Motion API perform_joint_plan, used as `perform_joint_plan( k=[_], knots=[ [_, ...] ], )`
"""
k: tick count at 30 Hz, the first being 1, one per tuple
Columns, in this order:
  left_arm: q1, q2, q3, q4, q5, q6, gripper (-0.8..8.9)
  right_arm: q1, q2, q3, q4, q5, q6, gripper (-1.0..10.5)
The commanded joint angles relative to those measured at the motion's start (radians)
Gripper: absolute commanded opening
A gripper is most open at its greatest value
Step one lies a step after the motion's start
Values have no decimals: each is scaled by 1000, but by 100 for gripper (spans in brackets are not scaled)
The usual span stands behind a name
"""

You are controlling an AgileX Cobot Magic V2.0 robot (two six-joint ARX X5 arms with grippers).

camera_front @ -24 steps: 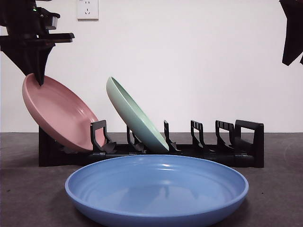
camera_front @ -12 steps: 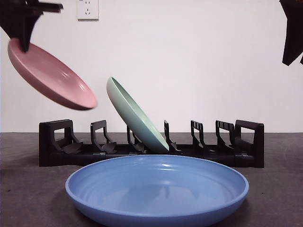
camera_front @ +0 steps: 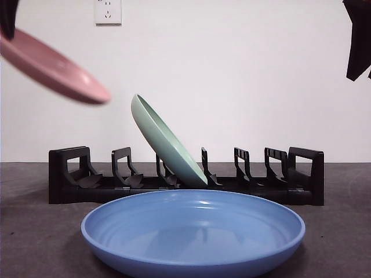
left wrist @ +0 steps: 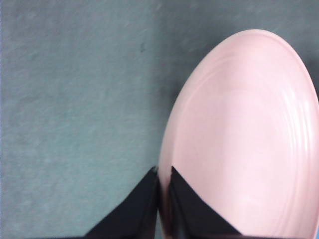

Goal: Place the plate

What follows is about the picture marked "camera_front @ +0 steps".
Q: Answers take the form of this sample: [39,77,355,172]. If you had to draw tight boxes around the pink plate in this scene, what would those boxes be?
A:
[0,28,112,105]

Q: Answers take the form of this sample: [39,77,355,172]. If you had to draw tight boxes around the blue plate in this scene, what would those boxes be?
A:
[80,189,306,278]

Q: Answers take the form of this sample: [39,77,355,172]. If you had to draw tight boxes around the black plastic dish rack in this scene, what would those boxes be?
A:
[48,145,325,207]

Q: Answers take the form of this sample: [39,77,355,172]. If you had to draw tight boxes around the white wall socket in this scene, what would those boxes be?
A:
[94,0,123,27]

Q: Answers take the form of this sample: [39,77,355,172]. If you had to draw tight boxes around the pale green plate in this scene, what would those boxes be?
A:
[130,93,209,188]

